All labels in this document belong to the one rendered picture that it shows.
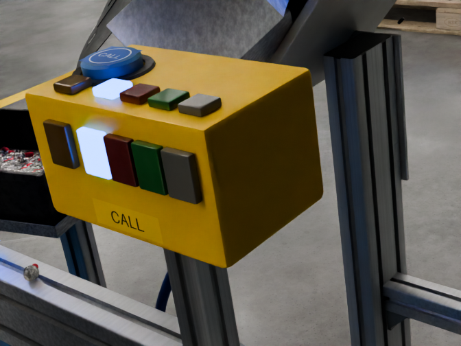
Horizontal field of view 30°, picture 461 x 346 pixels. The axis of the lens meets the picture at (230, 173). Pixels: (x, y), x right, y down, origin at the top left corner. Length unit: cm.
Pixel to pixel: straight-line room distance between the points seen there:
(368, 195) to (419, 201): 150
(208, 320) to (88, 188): 13
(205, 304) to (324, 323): 152
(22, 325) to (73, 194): 26
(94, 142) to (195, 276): 12
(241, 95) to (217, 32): 42
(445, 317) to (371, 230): 15
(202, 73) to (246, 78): 3
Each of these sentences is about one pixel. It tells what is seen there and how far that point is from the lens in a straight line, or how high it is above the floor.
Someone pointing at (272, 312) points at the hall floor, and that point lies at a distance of 216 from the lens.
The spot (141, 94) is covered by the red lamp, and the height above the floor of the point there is 108.
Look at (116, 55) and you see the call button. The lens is 57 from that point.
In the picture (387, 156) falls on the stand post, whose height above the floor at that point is 76.
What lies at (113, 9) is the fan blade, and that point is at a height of 98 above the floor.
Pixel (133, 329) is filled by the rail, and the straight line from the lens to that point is 68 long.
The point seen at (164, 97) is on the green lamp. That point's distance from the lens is 49.
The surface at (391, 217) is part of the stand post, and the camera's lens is 116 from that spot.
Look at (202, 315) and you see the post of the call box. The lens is 60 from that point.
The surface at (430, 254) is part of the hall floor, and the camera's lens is 234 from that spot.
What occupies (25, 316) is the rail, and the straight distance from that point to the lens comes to 79.
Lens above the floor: 124
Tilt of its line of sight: 26 degrees down
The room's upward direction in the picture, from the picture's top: 9 degrees counter-clockwise
